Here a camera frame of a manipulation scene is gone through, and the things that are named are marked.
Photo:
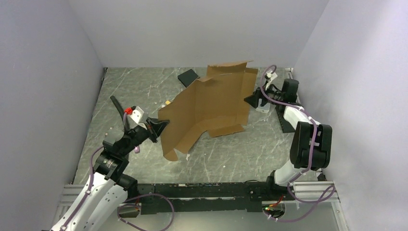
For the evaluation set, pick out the aluminium frame rail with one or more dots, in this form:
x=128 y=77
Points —
x=251 y=191

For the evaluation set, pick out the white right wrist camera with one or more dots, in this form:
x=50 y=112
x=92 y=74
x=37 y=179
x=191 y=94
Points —
x=269 y=76

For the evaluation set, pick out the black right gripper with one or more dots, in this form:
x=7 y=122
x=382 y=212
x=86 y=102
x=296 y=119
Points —
x=253 y=99

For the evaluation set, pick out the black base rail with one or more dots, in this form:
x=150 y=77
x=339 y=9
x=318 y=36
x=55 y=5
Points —
x=154 y=203

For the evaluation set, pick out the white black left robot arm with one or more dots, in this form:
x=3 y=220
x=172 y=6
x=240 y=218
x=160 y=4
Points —
x=108 y=187

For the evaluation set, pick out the brown cardboard box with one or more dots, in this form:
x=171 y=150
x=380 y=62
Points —
x=214 y=104

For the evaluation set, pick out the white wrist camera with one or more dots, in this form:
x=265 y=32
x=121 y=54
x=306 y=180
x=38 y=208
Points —
x=136 y=114
x=269 y=76

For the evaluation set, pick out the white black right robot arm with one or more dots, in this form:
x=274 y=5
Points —
x=311 y=145

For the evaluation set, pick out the white translucent plastic case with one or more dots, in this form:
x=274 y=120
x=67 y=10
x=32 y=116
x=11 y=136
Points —
x=263 y=106

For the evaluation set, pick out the small black box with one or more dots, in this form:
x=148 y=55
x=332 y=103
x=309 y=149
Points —
x=188 y=77

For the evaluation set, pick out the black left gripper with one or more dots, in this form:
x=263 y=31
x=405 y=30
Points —
x=157 y=125

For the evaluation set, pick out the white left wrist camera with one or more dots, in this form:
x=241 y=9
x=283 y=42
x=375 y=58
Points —
x=136 y=114

